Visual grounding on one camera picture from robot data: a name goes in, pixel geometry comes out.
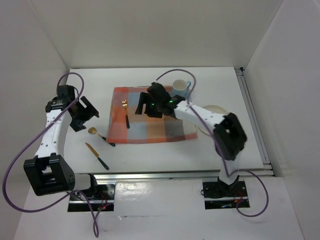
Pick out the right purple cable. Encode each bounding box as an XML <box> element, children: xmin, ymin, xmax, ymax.
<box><xmin>154</xmin><ymin>68</ymin><xmax>270</xmax><ymax>217</ymax></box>

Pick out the orange blue checkered cloth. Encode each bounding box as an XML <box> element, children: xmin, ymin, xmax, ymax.
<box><xmin>106</xmin><ymin>86</ymin><xmax>198</xmax><ymax>144</ymax></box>

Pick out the light blue mug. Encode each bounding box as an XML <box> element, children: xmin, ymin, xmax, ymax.
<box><xmin>171</xmin><ymin>79</ymin><xmax>191</xmax><ymax>98</ymax></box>

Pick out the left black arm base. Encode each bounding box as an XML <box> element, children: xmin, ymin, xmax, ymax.
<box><xmin>67</xmin><ymin>182</ymin><xmax>116</xmax><ymax>213</ymax></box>

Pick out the cream ceramic plate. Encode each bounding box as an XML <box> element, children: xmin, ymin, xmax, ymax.
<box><xmin>198</xmin><ymin>104</ymin><xmax>230</xmax><ymax>136</ymax></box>

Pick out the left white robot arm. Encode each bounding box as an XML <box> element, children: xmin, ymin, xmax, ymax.
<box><xmin>23</xmin><ymin>85</ymin><xmax>99</xmax><ymax>196</ymax></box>

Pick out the gold knife green handle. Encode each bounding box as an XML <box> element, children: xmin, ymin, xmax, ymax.
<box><xmin>85</xmin><ymin>142</ymin><xmax>109</xmax><ymax>171</ymax></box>

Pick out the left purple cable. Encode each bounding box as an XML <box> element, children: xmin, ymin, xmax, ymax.
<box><xmin>1</xmin><ymin>72</ymin><xmax>108</xmax><ymax>238</ymax></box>

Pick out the purple cable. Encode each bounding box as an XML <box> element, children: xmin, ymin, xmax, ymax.
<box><xmin>154</xmin><ymin>68</ymin><xmax>270</xmax><ymax>217</ymax></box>
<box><xmin>1</xmin><ymin>72</ymin><xmax>108</xmax><ymax>238</ymax></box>

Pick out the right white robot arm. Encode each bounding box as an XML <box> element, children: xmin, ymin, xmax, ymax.
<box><xmin>135</xmin><ymin>82</ymin><xmax>247</xmax><ymax>196</ymax></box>

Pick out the gold fork green handle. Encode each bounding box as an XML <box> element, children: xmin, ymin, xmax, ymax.
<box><xmin>122</xmin><ymin>99</ymin><xmax>130</xmax><ymax>129</ymax></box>

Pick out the gold spoon green handle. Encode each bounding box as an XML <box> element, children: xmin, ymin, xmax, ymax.
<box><xmin>88</xmin><ymin>127</ymin><xmax>116</xmax><ymax>147</ymax></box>

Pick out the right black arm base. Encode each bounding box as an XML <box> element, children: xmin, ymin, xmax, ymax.
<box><xmin>200</xmin><ymin>181</ymin><xmax>250</xmax><ymax>210</ymax></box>

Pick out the aluminium front rail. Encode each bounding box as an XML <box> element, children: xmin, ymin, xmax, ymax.
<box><xmin>39</xmin><ymin>168</ymin><xmax>275</xmax><ymax>182</ymax></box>

